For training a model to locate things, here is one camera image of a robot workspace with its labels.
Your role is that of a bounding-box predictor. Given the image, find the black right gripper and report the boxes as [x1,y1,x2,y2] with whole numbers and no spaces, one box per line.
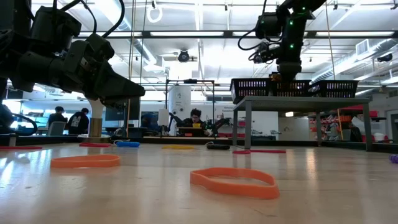
[277,12,315,82]

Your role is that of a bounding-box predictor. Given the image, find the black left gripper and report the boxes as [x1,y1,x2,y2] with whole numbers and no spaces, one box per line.
[11,42,146,107]

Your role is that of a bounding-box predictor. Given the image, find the black slotted plastic basket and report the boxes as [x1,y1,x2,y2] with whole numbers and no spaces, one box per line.
[269,79,312,98]
[229,77,272,105]
[307,79,359,99]

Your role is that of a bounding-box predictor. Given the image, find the black monitor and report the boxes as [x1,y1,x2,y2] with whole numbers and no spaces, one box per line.
[104,104,141,122]

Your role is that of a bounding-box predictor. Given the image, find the white bulb brass lamp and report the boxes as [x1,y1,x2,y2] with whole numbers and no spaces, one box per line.
[77,98,112,144]

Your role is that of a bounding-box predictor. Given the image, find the person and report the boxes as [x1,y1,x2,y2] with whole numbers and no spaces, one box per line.
[47,106,68,128]
[67,107,90,135]
[140,111,162,131]
[181,108,208,129]

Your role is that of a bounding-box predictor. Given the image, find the white paper sheet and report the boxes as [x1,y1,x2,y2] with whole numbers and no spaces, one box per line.
[157,108,170,127]

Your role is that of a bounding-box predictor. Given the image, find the red rubber band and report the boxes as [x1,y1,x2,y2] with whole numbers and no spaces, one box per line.
[79,142,112,148]
[232,149,287,155]
[0,145,44,151]

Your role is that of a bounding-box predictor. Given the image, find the white column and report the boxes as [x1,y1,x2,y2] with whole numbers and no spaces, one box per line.
[167,62,193,125]

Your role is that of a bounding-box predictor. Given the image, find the grey metal shelf riser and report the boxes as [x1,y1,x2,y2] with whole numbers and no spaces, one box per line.
[232,95,373,152]

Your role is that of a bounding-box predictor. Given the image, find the yellow pole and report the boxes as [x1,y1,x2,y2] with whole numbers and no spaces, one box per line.
[336,108,345,141]

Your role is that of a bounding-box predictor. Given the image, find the red storage bin shelf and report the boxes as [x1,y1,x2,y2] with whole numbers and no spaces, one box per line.
[309,104,379,142]

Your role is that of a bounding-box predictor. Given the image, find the orange rubber band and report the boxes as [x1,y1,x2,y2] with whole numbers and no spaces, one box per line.
[190,166,280,200]
[50,154,121,169]

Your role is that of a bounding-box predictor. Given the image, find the yellow rubber band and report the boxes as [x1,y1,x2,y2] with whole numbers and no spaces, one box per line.
[161,144,195,151]

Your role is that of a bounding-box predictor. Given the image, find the black ceiling fixture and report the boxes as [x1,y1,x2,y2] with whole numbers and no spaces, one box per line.
[376,52,394,63]

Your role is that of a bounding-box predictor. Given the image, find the black ceiling camera with cable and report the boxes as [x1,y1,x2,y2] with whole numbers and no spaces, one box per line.
[251,46,274,65]

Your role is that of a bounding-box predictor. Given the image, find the tan hanging cord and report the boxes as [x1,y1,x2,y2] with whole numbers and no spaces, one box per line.
[325,0,336,80]

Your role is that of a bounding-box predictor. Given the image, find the blue coil bracelet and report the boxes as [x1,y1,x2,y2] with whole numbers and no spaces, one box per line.
[113,140,141,148]

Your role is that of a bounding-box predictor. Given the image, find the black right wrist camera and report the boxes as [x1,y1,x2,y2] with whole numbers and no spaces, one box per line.
[256,12,280,40]

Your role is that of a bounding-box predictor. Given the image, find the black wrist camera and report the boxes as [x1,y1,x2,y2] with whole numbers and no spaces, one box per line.
[85,33,115,62]
[256,12,280,40]

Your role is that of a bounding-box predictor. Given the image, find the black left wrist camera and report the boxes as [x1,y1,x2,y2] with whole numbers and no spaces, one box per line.
[85,33,115,62]

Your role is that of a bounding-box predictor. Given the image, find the silver ventilation duct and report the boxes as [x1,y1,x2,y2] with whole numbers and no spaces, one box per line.
[93,0,158,65]
[313,39,398,82]

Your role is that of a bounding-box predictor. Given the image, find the black hanging cable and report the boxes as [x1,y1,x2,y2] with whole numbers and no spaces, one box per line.
[139,0,148,97]

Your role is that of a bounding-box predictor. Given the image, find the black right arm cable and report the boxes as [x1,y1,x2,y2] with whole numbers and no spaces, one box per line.
[238,0,280,63]

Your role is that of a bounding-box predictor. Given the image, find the black overhead frame beam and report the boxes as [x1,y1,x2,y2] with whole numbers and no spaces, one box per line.
[73,29,398,39]

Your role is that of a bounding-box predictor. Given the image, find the black background rig frame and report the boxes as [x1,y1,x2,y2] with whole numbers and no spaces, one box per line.
[164,78,216,128]

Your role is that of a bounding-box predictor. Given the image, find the black overhead camera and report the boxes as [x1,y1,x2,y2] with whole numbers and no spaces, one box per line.
[177,49,190,63]

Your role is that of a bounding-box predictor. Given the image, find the black table frame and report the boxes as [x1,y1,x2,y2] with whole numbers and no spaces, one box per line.
[0,133,398,154]

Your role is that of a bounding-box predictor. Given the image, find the white cable ring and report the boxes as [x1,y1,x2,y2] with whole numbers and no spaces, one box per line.
[146,4,164,24]

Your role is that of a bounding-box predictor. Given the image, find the black coil bracelet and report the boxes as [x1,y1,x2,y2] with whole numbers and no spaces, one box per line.
[206,142,231,151]

